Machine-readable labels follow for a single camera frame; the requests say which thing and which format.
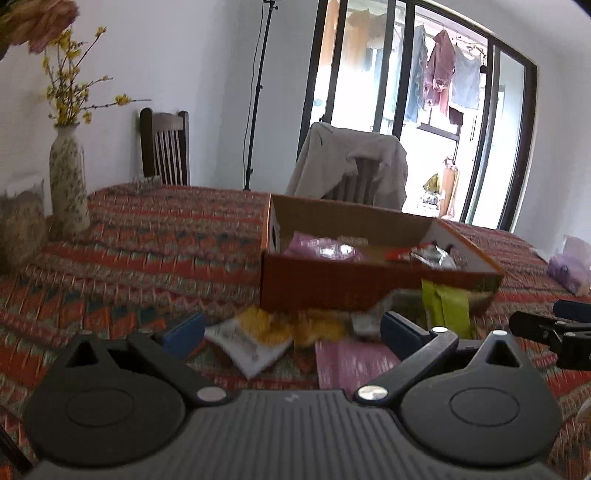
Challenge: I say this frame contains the purple tissue pack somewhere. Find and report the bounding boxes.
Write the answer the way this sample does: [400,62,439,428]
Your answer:
[547,234,591,296]

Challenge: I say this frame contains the lime green snack packet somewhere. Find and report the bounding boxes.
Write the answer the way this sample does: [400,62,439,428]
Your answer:
[420,278,472,340]

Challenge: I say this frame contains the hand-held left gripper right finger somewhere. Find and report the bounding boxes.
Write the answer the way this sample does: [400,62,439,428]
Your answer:
[353,311,532,408]

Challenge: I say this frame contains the hanging blue-grey shirt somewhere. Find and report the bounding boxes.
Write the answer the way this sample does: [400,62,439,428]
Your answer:
[450,44,483,112]

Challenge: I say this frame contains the snack packets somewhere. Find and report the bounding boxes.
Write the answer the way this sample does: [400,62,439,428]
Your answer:
[283,232,370,261]

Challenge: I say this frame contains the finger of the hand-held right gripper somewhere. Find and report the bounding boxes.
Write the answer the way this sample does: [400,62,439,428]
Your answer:
[509,311,564,344]
[553,299,591,323]

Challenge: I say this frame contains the orange cardboard box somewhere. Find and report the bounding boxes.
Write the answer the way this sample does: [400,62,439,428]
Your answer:
[259,194,506,315]

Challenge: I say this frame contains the pink snack packet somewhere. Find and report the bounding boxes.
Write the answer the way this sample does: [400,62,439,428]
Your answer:
[315,340,400,391]

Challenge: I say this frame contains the beige jacket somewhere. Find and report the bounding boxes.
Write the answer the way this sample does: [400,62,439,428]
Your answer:
[285,121,409,213]

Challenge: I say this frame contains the black-framed sliding glass door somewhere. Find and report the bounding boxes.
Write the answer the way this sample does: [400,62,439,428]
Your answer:
[300,0,539,232]

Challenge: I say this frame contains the wooden balcony cabinet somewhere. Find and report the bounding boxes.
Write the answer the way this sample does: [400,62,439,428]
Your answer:
[438,157,460,220]

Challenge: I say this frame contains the black light stand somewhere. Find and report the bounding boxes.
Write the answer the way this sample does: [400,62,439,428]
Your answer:
[242,0,280,191]

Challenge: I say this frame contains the red snack packet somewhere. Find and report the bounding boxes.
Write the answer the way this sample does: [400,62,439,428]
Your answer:
[383,247,419,264]

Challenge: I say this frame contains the hanging denim garment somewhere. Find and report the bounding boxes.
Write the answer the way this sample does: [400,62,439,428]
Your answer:
[404,23,430,123]

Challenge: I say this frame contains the dark wooden chair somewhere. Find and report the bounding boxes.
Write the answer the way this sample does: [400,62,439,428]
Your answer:
[323,157,384,206]
[139,107,191,186]

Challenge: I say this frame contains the dried pink flowers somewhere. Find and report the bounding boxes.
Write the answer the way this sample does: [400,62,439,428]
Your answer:
[0,0,79,55]

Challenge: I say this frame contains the glass jar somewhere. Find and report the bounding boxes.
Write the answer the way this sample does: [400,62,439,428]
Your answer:
[0,174,48,273]

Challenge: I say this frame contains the floral ceramic vase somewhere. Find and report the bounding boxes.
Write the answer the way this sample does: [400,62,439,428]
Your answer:
[48,124,90,234]

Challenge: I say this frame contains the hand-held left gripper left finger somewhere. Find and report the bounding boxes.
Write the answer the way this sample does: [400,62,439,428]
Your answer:
[64,313,230,408]

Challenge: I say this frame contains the hanging orange garment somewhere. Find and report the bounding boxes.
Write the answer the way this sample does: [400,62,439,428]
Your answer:
[342,7,393,51]

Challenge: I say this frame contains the hanging maroon shirt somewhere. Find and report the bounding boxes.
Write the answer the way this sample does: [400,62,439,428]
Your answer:
[422,28,458,116]

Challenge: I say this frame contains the patterned tablecloth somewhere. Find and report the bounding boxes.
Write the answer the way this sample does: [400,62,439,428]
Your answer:
[0,182,591,480]

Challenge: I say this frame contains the yellow flower branches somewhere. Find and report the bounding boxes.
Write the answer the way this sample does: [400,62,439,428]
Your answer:
[42,27,152,127]

